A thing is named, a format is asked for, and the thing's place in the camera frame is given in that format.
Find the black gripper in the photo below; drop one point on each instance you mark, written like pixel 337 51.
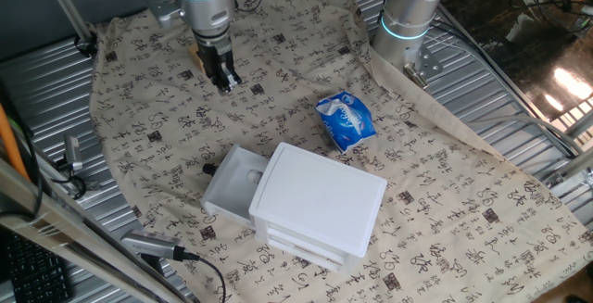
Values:
pixel 213 53

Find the wooden block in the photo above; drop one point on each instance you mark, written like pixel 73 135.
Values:
pixel 193 57

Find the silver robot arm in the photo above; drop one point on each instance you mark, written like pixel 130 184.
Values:
pixel 206 6

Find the black drawer knob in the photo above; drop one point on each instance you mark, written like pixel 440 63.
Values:
pixel 210 169

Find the white drawer knob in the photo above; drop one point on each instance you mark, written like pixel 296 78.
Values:
pixel 254 176

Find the white open drawer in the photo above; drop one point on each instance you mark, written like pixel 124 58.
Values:
pixel 231 192

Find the white drawer cabinet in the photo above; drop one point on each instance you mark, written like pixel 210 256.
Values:
pixel 319 201

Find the beige calligraphy cloth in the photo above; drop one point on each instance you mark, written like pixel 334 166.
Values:
pixel 185 122

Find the blue white snack bag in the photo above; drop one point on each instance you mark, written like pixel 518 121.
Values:
pixel 345 122

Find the black rod clamp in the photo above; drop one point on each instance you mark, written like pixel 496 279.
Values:
pixel 85 43

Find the grey metal rod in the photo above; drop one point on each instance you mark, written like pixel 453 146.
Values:
pixel 65 2

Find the orange pole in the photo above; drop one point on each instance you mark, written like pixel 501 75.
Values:
pixel 9 141

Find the black keyboard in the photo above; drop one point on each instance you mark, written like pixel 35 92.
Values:
pixel 37 270

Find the small ribbed silver camera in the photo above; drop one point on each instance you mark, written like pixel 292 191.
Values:
pixel 72 147

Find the metal camera mount base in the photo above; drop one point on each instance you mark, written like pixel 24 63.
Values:
pixel 76 180

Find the long silver camera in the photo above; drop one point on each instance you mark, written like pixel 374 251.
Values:
pixel 148 243

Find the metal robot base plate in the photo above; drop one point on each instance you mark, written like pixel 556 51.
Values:
pixel 424 64

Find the aluminium frame bar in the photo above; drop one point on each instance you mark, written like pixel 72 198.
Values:
pixel 69 229

